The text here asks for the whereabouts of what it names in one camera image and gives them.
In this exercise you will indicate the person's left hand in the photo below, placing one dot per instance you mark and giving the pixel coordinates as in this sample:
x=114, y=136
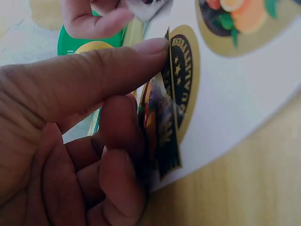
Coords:
x=47, y=141

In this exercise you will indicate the person's right hand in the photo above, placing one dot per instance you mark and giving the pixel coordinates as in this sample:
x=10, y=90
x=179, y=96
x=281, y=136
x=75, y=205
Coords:
x=89, y=21

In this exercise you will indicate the person's right fingers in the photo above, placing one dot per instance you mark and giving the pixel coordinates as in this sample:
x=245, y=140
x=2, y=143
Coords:
x=103, y=23

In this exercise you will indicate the black and gold round sticker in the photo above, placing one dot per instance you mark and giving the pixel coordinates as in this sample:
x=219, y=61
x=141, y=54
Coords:
x=181, y=70

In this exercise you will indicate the white sticker backing strip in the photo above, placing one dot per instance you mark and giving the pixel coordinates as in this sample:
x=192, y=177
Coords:
x=235, y=94

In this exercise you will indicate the fruit print gold round sticker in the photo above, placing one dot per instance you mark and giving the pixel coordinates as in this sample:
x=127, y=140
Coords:
x=240, y=26

